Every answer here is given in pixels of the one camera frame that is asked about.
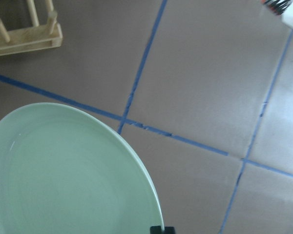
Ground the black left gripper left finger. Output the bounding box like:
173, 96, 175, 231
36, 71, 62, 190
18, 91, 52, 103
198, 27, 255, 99
150, 226, 163, 234

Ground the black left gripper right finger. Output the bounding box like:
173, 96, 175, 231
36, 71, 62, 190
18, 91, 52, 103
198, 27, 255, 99
164, 226, 175, 234

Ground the light green plate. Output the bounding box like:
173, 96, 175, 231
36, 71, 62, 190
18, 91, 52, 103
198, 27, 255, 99
0, 103, 164, 234

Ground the wooden dish rack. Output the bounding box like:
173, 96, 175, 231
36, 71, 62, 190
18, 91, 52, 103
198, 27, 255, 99
0, 0, 63, 56

